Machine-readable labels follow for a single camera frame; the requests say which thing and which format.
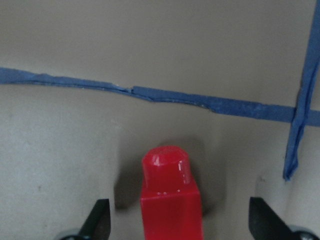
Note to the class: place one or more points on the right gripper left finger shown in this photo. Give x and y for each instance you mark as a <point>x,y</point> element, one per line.
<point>97,225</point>

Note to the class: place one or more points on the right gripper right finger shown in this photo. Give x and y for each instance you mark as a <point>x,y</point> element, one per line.
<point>265,224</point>

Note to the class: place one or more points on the red block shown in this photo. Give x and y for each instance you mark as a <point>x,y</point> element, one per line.
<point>170,200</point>

